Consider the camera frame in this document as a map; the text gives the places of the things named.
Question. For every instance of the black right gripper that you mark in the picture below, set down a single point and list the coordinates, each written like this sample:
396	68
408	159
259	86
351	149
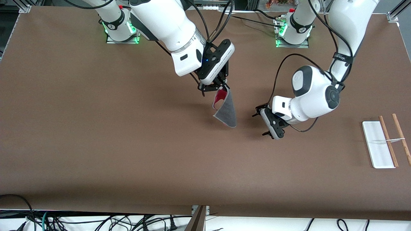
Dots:
215	85

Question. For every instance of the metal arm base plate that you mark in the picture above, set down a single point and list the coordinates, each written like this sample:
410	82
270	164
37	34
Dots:
110	41
305	46

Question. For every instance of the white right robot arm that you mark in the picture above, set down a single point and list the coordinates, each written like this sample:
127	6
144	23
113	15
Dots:
160	22

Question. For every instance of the aluminium frame corner profile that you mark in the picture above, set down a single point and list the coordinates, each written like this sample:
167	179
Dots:
25	7
396	11

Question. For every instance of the white power strip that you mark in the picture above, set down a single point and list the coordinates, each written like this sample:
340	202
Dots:
213	4

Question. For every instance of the dark angled post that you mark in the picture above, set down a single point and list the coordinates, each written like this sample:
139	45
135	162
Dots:
196	221

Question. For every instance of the brown table cover sheet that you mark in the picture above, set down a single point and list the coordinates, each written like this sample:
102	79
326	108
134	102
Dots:
128	144

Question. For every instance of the grey microfibre towel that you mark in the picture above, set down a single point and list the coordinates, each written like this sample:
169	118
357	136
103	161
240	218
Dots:
228	112

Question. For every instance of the white rack with wooden rods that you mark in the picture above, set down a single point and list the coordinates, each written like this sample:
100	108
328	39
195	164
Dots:
377	144

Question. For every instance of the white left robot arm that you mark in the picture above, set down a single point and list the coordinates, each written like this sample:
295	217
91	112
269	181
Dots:
308	93

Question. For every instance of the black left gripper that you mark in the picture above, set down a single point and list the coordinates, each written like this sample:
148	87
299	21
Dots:
266	133

